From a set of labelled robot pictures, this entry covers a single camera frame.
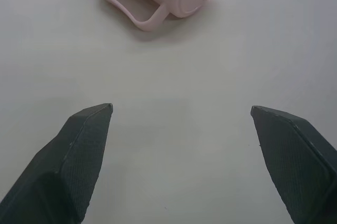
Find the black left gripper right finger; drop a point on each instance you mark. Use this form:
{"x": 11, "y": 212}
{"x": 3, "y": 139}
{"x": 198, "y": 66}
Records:
{"x": 295, "y": 166}

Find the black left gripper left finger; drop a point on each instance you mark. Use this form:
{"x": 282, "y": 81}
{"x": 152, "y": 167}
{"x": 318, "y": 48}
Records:
{"x": 68, "y": 166}

